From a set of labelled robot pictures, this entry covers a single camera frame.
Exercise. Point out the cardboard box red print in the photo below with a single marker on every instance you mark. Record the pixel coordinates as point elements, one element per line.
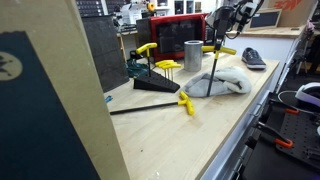
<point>290,10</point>

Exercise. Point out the white machine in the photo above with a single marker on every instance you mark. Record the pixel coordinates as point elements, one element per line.
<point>130,13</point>

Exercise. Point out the black clamp orange tip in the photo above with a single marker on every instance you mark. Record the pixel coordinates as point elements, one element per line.
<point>290,111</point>
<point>283,141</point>

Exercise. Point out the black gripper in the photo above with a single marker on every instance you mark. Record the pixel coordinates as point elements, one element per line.
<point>222,20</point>

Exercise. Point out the grey drawer cabinet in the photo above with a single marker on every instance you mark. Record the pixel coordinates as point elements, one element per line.
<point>233,143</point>

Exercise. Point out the black wedge tool holder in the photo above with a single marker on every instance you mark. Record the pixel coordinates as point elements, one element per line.
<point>155,82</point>

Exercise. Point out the black perforated plate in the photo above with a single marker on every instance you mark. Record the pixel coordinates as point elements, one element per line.
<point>300,130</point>

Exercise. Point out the metal cylinder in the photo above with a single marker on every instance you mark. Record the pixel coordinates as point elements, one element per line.
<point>193,55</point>

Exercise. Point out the yellow background item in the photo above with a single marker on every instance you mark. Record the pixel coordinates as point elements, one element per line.
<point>150,6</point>

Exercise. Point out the storage bin rack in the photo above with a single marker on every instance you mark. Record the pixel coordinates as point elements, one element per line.
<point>90,7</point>

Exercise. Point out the red and black microwave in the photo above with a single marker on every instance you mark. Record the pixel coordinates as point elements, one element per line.
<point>176,35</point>

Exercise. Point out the white counter wood top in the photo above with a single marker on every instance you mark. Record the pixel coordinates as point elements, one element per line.
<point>276,31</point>

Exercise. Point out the grey canvas shoe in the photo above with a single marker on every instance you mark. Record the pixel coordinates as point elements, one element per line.
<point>253,58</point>

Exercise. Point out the large cardboard box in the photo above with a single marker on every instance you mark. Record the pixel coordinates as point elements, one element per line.
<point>50,100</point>

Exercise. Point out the green cloth bag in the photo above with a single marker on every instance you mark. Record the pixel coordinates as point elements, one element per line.
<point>136,69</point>

